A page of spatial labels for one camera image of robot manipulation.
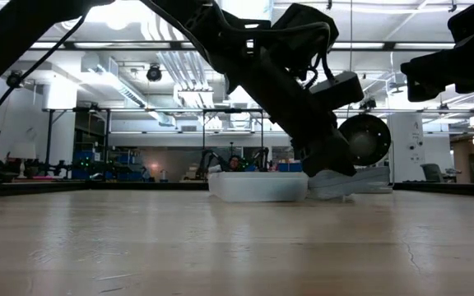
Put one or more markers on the person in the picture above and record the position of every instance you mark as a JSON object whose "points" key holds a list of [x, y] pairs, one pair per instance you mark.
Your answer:
{"points": [[234, 162]]}

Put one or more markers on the smoky grey box lid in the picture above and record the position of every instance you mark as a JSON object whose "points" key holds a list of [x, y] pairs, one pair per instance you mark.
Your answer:
{"points": [[364, 185]]}

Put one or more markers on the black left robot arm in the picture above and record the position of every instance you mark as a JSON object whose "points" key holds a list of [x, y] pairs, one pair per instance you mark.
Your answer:
{"points": [[15, 41]]}

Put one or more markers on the grey office chair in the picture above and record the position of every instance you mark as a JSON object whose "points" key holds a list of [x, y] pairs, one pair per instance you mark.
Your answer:
{"points": [[432, 172]]}

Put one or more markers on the cylindrical spot lamp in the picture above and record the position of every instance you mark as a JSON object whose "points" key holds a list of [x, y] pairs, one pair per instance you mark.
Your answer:
{"points": [[368, 141]]}

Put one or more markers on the black ceiling spotlight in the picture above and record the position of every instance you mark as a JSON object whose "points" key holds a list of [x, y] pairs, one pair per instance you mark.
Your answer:
{"points": [[14, 79], [154, 74]]}

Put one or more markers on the blue storage bin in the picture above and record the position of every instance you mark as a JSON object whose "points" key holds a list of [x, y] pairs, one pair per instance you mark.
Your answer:
{"points": [[290, 167]]}

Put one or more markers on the black overhead light bar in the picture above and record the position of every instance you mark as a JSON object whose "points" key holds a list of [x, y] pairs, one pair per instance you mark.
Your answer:
{"points": [[117, 45]]}

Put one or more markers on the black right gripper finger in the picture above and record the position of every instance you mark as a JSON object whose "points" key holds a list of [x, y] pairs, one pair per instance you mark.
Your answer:
{"points": [[455, 53], [430, 78]]}

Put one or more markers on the clear plastic supply box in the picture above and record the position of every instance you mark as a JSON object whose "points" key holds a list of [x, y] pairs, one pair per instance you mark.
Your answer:
{"points": [[257, 187]]}

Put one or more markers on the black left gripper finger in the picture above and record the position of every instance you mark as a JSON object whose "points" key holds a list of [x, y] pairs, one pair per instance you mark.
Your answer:
{"points": [[312, 162], [337, 158]]}

